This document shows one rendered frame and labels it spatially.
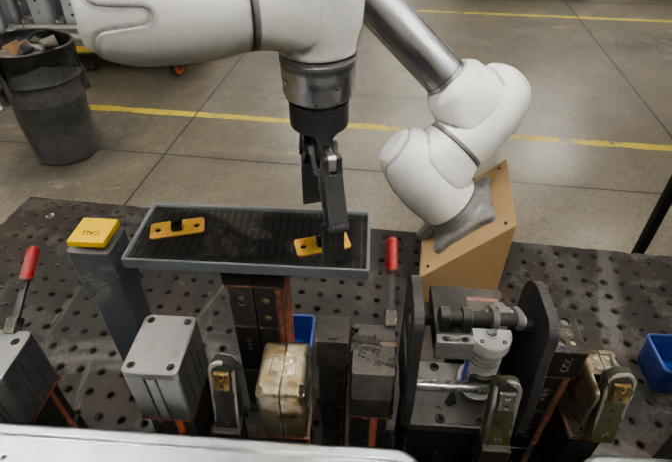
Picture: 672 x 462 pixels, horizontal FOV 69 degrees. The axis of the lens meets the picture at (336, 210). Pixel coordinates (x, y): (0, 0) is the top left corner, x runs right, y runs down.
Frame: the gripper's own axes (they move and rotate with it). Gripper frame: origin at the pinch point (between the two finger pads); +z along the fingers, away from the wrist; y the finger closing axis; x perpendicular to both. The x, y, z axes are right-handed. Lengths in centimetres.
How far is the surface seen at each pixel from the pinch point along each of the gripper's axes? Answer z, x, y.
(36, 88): 67, -109, -230
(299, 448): 20.1, -8.7, 22.3
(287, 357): 12.6, -8.2, 13.0
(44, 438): 20.5, -42.8, 11.9
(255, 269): 4.6, -10.6, 2.5
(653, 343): 44, 73, 8
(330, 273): 4.7, -0.2, 6.0
